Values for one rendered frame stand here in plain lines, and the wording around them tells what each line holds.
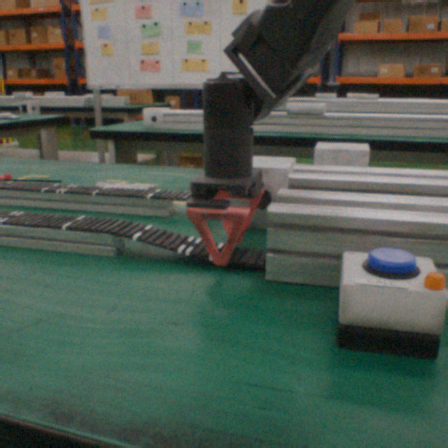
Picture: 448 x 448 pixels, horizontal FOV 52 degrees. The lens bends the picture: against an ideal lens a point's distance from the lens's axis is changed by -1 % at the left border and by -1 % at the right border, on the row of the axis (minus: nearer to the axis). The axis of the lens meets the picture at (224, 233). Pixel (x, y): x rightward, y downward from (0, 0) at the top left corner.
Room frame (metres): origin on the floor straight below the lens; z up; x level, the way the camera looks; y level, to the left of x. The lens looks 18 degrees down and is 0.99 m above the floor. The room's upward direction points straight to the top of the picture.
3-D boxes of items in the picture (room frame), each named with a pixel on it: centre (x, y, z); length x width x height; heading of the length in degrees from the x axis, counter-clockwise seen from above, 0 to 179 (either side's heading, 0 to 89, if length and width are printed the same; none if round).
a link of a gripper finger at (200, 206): (0.51, 0.00, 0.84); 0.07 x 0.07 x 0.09; 76
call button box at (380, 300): (0.37, -0.14, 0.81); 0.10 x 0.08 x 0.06; 166
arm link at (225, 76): (0.54, -0.01, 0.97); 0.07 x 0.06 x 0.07; 159
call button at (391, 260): (0.36, -0.14, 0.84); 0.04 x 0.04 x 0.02
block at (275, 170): (0.70, -0.06, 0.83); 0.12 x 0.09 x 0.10; 166
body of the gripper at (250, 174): (0.53, 0.00, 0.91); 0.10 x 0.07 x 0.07; 166
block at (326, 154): (0.89, -0.23, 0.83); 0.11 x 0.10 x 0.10; 165
